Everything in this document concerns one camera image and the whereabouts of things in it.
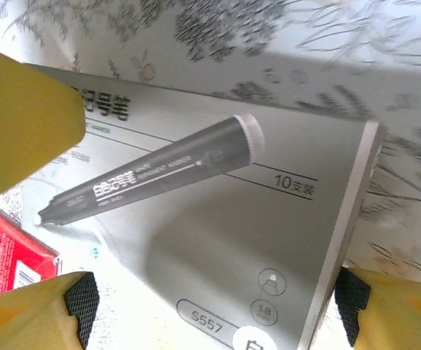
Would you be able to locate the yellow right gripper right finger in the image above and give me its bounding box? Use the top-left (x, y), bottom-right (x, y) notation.
top-left (334, 268), bottom-right (421, 350)

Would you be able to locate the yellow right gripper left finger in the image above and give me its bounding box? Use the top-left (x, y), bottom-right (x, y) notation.
top-left (0, 271), bottom-right (101, 350)

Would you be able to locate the red barcode box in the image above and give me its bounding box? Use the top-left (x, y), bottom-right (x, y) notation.
top-left (0, 203), bottom-right (63, 300)

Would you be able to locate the grey marker pen box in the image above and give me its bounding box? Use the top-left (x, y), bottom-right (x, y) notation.
top-left (0, 63), bottom-right (388, 350)

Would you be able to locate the floral printed table cover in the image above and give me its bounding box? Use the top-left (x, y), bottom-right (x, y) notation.
top-left (0, 0), bottom-right (421, 350)

